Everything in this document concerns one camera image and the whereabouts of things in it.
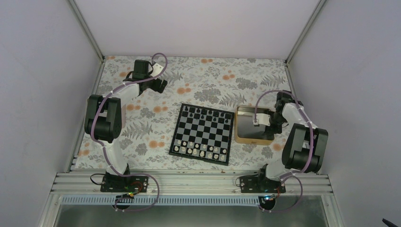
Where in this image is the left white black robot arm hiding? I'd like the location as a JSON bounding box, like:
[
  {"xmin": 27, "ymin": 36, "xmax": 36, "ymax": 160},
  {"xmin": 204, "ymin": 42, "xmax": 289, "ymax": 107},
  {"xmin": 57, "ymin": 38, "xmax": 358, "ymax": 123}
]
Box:
[{"xmin": 84, "ymin": 60, "xmax": 167, "ymax": 192}]

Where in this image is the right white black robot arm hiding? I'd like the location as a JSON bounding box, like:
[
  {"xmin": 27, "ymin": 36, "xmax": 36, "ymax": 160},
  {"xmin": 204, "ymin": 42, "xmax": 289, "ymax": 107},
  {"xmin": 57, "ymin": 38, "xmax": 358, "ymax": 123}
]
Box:
[{"xmin": 253, "ymin": 90, "xmax": 328, "ymax": 192}]

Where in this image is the black white chess board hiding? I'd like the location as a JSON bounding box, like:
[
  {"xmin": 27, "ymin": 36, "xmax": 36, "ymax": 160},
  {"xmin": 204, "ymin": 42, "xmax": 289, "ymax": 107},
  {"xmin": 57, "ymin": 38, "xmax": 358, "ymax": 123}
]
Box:
[{"xmin": 168, "ymin": 104, "xmax": 235, "ymax": 166}]

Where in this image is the white chess pieces row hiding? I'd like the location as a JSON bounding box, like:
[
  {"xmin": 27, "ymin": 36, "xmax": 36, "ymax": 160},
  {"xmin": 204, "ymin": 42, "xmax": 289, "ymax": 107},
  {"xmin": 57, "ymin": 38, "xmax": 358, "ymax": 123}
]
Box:
[{"xmin": 169, "ymin": 139, "xmax": 229, "ymax": 163}]

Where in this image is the wooden tray with metal bottom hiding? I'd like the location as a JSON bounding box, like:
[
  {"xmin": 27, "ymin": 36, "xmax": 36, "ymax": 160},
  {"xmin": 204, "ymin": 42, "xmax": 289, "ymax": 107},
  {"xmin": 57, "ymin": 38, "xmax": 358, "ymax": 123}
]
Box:
[{"xmin": 235, "ymin": 105, "xmax": 275, "ymax": 146}]

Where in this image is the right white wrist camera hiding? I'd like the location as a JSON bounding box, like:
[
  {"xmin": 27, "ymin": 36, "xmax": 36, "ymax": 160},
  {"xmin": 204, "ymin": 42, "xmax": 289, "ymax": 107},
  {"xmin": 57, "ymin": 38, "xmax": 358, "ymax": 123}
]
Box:
[{"xmin": 253, "ymin": 113, "xmax": 270, "ymax": 126}]

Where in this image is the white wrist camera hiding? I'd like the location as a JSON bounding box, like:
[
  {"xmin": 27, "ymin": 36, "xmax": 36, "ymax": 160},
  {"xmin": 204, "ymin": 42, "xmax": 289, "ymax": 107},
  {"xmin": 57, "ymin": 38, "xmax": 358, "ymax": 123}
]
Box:
[
  {"xmin": 150, "ymin": 63, "xmax": 165, "ymax": 77},
  {"xmin": 253, "ymin": 113, "xmax": 270, "ymax": 126}
]

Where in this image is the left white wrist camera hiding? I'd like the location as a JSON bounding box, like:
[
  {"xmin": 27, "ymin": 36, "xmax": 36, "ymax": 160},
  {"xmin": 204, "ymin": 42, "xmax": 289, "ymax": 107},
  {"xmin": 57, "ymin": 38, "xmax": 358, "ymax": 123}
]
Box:
[{"xmin": 150, "ymin": 63, "xmax": 165, "ymax": 77}]

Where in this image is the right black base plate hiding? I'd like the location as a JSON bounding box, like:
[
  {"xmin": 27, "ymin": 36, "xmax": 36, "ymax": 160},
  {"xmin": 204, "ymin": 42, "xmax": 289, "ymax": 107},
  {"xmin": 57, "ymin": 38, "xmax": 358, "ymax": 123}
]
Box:
[{"xmin": 238, "ymin": 175, "xmax": 286, "ymax": 193}]

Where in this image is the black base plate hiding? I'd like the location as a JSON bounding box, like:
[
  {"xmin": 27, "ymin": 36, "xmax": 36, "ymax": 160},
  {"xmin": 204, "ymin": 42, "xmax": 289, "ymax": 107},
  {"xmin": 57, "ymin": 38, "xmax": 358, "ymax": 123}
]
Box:
[
  {"xmin": 238, "ymin": 175, "xmax": 286, "ymax": 193},
  {"xmin": 100, "ymin": 175, "xmax": 148, "ymax": 193}
]

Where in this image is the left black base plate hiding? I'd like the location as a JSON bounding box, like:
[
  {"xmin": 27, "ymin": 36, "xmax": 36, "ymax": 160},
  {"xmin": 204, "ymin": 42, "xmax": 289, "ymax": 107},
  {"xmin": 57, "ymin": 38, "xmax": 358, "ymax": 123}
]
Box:
[{"xmin": 100, "ymin": 175, "xmax": 148, "ymax": 193}]

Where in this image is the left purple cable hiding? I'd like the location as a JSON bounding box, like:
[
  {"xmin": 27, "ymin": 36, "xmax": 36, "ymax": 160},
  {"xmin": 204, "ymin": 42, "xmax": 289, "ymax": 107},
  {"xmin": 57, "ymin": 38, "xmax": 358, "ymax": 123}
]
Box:
[{"xmin": 90, "ymin": 52, "xmax": 168, "ymax": 212}]

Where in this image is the aluminium rail frame front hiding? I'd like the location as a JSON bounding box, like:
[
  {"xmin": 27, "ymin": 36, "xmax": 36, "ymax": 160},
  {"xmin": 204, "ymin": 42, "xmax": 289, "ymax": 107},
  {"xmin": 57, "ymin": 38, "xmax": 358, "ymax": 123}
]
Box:
[{"xmin": 51, "ymin": 171, "xmax": 333, "ymax": 196}]

